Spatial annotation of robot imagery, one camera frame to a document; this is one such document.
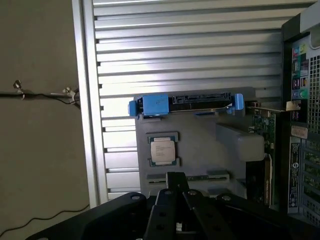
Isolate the disk in blue caddy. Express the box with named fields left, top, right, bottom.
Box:
left=127, top=92, right=245, bottom=118

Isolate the metal cable clip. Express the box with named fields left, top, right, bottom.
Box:
left=62, top=86, right=77, bottom=100
left=12, top=79, right=26, bottom=100

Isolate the green graphics card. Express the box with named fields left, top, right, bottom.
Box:
left=246, top=99, right=302, bottom=208

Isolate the black open PC case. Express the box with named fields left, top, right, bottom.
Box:
left=280, top=0, right=320, bottom=216

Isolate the grey plastic parts rack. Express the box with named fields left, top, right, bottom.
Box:
left=134, top=86, right=266, bottom=201

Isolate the silver CPU chip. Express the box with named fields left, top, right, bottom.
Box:
left=149, top=136, right=180, bottom=166

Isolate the thin black floor cable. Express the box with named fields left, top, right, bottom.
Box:
left=0, top=88, right=91, bottom=240

